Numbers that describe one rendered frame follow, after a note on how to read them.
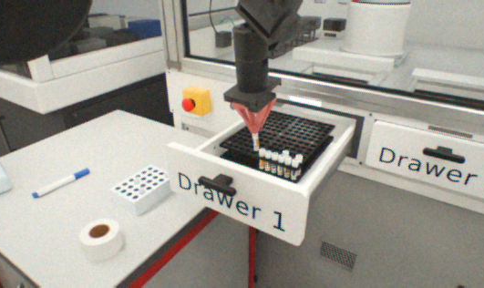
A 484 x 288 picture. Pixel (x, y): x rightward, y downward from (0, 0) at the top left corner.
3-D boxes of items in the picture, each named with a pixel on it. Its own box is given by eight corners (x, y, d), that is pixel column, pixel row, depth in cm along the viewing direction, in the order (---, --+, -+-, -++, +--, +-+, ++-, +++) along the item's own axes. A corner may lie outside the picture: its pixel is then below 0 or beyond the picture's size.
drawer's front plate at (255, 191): (299, 247, 54) (305, 194, 49) (170, 190, 68) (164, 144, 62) (303, 241, 55) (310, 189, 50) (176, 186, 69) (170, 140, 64)
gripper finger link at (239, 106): (281, 125, 65) (281, 83, 60) (262, 144, 61) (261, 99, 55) (252, 117, 69) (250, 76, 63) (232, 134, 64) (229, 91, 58)
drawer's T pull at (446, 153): (463, 165, 61) (466, 159, 61) (421, 154, 65) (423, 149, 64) (464, 157, 64) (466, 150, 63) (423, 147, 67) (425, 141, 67)
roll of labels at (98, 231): (90, 234, 64) (86, 219, 63) (126, 232, 65) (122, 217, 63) (78, 262, 58) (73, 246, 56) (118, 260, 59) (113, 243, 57)
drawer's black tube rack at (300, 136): (293, 196, 63) (296, 169, 60) (220, 169, 71) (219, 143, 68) (332, 149, 79) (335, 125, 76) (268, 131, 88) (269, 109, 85)
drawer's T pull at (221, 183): (232, 199, 52) (232, 191, 52) (197, 184, 56) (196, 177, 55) (244, 187, 55) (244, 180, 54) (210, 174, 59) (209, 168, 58)
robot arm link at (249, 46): (223, 23, 52) (251, 28, 48) (252, 12, 56) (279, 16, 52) (228, 64, 56) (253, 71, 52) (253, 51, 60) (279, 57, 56)
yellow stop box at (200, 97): (200, 118, 95) (199, 94, 91) (181, 112, 98) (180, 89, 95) (211, 112, 99) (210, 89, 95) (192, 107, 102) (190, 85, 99)
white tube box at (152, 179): (137, 216, 69) (134, 202, 67) (111, 202, 73) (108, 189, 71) (177, 188, 78) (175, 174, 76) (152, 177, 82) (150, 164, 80)
